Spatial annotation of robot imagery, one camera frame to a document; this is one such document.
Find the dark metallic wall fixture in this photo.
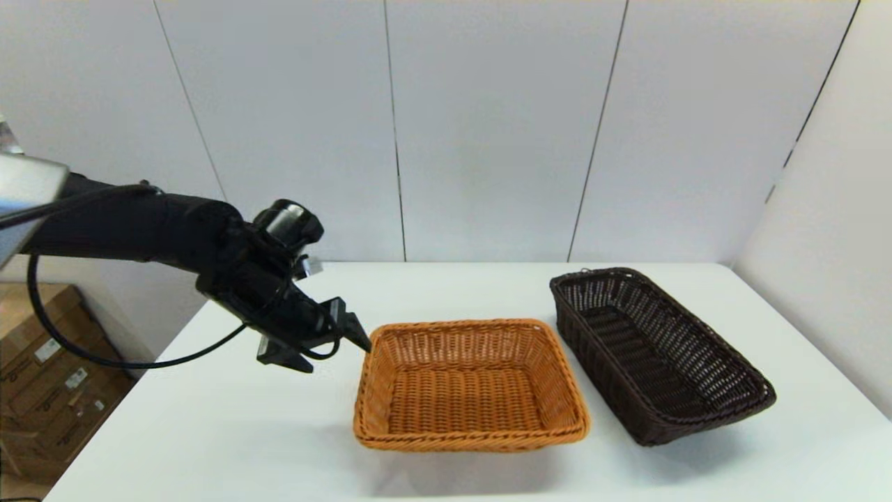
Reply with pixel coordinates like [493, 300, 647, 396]
[0, 115, 26, 157]

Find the orange wicker basket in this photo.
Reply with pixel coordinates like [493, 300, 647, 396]
[353, 319, 592, 454]

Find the dark brown wicker basket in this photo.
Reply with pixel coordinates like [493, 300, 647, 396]
[548, 267, 778, 447]

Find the brown cardboard box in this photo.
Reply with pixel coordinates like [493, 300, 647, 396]
[0, 376, 137, 485]
[0, 282, 105, 398]
[0, 333, 130, 436]

